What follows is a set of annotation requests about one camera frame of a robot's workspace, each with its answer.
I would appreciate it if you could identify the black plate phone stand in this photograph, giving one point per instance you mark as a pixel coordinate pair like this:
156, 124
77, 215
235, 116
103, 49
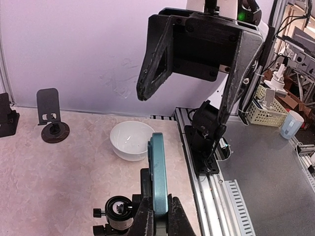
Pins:
48, 108

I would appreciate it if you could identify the black folding phone stand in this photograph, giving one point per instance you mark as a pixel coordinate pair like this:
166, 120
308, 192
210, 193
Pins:
8, 117

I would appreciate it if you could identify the yellow plastic basket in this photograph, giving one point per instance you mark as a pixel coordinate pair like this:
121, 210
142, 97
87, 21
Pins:
259, 114

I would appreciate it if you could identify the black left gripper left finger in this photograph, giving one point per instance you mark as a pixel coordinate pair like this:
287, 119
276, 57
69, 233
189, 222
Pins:
143, 216

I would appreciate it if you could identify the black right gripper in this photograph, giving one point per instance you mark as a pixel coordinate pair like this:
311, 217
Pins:
196, 44

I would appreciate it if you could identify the white bowl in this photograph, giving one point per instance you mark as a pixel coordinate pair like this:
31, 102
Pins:
129, 140

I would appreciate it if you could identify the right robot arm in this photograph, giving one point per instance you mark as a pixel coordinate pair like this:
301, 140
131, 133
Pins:
202, 135

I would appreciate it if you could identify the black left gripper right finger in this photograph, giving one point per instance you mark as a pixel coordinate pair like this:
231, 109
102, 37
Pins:
178, 223

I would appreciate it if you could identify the light blue plastic cup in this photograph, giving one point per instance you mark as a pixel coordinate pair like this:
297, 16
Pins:
291, 125

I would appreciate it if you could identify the black phone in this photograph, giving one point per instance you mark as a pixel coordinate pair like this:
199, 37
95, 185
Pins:
157, 169

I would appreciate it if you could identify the tall black clamp phone stand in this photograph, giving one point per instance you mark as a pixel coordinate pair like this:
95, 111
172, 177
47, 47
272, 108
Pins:
120, 211

